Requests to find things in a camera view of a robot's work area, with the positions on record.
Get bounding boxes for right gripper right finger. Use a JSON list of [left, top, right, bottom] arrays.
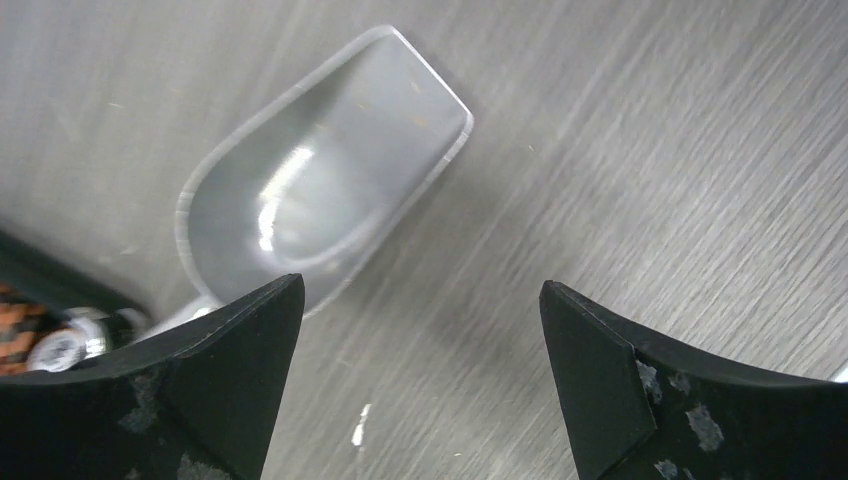
[[539, 280, 847, 479]]

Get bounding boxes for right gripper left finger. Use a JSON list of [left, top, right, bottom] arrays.
[[1, 274, 305, 479]]

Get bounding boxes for black poker chip case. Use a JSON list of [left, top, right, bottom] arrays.
[[1, 232, 152, 376]]

